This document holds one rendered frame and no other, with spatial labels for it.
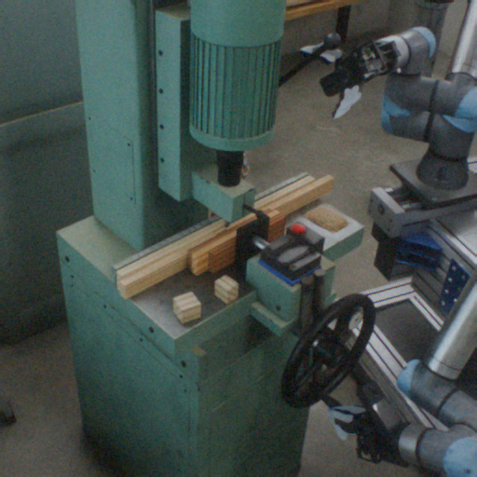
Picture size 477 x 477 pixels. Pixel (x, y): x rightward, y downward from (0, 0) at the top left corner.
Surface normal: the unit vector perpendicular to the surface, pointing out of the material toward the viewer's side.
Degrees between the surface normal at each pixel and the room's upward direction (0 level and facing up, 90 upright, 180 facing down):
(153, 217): 90
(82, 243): 0
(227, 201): 90
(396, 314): 0
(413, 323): 0
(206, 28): 90
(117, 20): 90
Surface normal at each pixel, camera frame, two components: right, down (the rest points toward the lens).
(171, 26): -0.73, 0.39
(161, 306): 0.05, -0.79
